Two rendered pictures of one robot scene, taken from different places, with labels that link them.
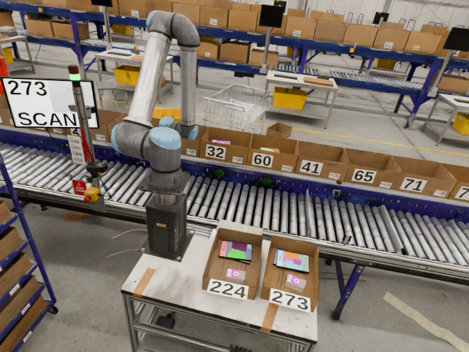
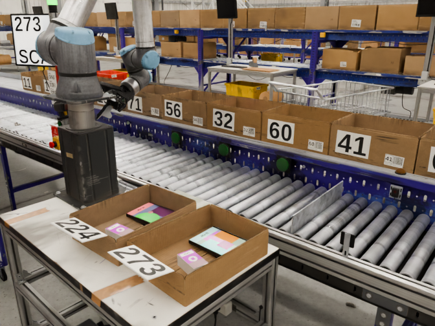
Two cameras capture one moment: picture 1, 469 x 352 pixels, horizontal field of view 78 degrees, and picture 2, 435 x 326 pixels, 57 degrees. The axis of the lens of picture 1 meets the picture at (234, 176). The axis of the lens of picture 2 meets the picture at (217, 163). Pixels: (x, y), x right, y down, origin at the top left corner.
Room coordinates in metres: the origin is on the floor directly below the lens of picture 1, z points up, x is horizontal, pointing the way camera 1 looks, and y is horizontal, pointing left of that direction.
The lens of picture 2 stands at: (0.20, -1.07, 1.51)
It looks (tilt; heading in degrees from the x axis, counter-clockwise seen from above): 20 degrees down; 34
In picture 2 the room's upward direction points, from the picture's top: straight up
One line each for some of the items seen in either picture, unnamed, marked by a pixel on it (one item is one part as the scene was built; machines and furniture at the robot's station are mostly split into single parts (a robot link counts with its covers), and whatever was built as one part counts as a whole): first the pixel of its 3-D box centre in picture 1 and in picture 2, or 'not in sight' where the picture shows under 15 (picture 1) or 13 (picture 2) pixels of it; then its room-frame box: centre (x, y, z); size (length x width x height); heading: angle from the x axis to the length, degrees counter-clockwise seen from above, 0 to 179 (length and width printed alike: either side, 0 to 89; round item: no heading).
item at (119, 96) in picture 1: (113, 96); not in sight; (5.16, 2.38, 0.21); 0.50 x 0.42 x 0.44; 119
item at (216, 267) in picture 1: (234, 260); (135, 219); (1.14, -0.06, 0.80); 0.38 x 0.28 x 0.10; 174
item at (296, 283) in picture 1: (294, 283); (192, 264); (1.05, -0.40, 0.78); 0.10 x 0.06 x 0.05; 70
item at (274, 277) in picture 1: (291, 270); (199, 247); (1.12, -0.38, 0.80); 0.38 x 0.28 x 0.10; 170
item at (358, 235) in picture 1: (354, 224); (406, 242); (1.68, -0.92, 0.72); 0.52 x 0.05 x 0.05; 174
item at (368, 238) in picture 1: (363, 225); (425, 248); (1.67, -0.99, 0.72); 0.52 x 0.05 x 0.05; 174
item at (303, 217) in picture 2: (307, 211); (319, 206); (1.71, -0.57, 0.76); 0.46 x 0.01 x 0.09; 174
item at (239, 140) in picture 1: (226, 145); (246, 116); (2.23, 0.10, 0.97); 0.39 x 0.29 x 0.17; 84
